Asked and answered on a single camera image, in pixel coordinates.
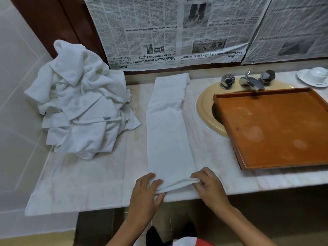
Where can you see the person's right hand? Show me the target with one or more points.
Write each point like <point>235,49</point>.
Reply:
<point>212,189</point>

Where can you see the person's left hand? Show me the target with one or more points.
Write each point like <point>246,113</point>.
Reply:
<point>143,199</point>

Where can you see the person's left thumb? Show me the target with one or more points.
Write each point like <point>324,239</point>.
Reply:
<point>160,199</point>

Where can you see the person's right thumb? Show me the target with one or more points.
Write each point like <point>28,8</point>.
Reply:
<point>197,186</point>

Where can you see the white towel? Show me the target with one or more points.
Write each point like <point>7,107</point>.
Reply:
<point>166,130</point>

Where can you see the person's right forearm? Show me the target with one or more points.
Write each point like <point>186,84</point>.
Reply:
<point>243,225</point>

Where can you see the person's left forearm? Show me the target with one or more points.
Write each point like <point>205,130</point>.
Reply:
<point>133,231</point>

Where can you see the person's red black white clothing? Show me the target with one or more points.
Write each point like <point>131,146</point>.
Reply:
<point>176,236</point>

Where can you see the yellow sink basin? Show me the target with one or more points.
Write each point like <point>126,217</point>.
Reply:
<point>205,112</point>

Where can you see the brown wooden tray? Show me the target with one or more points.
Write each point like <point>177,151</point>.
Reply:
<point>276,128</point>

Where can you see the chrome faceted faucet knob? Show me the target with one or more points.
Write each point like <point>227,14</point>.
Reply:
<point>267,77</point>
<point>227,80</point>

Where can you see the chrome faucet spout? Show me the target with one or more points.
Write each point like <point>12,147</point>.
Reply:
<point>252,83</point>

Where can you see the pile of crumpled white towels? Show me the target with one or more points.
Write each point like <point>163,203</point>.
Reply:
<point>79,99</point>

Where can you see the white saucer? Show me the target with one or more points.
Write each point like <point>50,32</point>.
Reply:
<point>305,77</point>

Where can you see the large newspaper sheet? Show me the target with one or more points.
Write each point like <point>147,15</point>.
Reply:
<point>164,30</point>

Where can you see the white cup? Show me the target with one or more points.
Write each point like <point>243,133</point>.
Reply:
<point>317,73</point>

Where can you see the wrinkled newspaper sheet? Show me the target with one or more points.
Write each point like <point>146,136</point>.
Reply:
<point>289,30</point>

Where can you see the dark wooden frame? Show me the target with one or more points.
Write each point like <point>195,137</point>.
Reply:
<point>64,20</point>

